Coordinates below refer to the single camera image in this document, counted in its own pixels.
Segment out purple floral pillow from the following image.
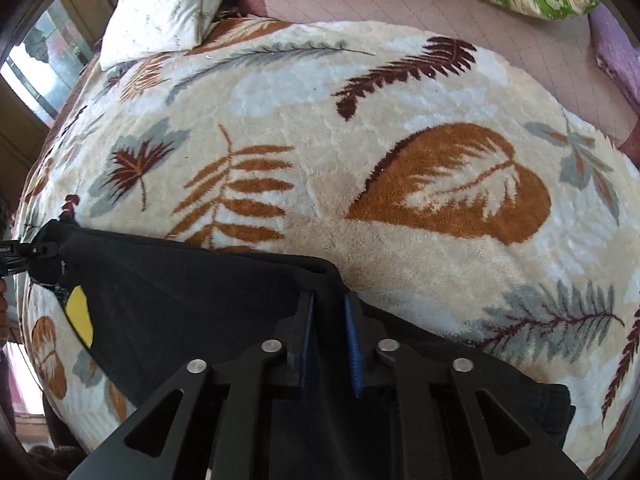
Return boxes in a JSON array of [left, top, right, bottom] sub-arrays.
[[587, 5, 640, 111]]

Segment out leaf print fleece blanket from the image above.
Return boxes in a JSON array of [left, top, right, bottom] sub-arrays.
[[10, 17, 640, 476]]

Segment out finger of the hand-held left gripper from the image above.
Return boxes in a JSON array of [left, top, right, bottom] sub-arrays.
[[0, 241, 60, 276]]

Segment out black pants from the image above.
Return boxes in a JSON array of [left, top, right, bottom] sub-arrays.
[[30, 220, 576, 480]]

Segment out white leaf print pillow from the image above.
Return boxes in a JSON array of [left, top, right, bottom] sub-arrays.
[[97, 0, 232, 71]]

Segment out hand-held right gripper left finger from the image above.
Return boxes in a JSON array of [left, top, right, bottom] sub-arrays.
[[67, 290, 321, 480]]

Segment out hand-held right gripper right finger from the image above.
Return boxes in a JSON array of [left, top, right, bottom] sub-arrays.
[[342, 292, 588, 480]]

